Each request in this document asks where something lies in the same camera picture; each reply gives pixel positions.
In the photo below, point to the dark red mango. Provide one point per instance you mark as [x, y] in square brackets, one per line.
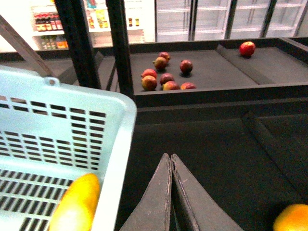
[166, 77]
[186, 66]

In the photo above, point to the dark basket handle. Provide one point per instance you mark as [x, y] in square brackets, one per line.
[24, 50]

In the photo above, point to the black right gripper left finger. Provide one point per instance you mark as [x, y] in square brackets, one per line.
[152, 213]

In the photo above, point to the green red mango back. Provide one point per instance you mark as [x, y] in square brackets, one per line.
[160, 63]

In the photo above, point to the glass door display fridge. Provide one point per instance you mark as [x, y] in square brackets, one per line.
[198, 20]

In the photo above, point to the red mango front right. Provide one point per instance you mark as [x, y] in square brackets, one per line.
[188, 85]

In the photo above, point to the black shelf post left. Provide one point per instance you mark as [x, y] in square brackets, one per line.
[73, 18]

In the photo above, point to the black shelf post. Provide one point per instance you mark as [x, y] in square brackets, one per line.
[118, 25]
[73, 18]

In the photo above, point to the red green mango front left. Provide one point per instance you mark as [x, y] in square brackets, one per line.
[149, 83]

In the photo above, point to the orange fruit bottom corner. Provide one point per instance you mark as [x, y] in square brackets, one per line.
[292, 218]

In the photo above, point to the light blue plastic basket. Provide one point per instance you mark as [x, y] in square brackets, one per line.
[52, 133]

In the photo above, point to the bright red apple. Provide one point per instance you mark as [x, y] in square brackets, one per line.
[247, 49]

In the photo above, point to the black front left tray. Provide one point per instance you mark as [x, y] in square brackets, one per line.
[251, 157]

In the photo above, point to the black tray divider left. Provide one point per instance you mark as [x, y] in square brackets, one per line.
[244, 66]

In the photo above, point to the dark red mango right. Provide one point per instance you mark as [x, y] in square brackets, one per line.
[186, 66]

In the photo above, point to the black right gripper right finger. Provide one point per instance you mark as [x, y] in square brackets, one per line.
[195, 209]

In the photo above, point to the red yellow mango front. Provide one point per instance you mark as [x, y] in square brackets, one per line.
[170, 85]

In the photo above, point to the white grocery shelf with bottles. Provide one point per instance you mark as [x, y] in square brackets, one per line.
[49, 34]

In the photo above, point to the dark red mango middle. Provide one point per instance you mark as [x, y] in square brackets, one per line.
[166, 77]

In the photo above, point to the black shelf post right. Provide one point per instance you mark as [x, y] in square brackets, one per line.
[118, 25]

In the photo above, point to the red mango far back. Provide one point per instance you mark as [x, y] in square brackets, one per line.
[164, 55]

